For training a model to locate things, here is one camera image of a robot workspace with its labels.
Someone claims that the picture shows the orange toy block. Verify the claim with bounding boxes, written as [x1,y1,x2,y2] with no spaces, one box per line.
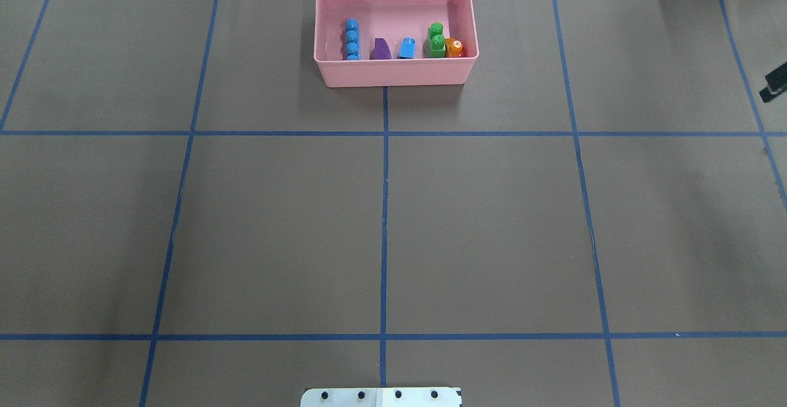
[445,37,465,58]

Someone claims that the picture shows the green toy block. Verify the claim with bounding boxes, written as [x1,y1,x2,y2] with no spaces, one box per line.
[425,22,447,58]

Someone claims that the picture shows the small blue toy block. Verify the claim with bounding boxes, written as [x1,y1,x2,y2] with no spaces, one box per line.
[397,36,416,60]

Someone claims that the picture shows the purple curved toy block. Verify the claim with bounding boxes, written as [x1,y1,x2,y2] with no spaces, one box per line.
[371,38,392,60]

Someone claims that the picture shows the long blue toy block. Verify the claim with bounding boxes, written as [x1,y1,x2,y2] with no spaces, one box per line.
[344,18,362,60]

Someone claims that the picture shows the pink plastic box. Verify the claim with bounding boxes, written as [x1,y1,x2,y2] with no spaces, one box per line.
[313,0,480,88]

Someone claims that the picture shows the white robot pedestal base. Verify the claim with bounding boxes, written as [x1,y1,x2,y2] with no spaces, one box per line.
[299,385,463,406]

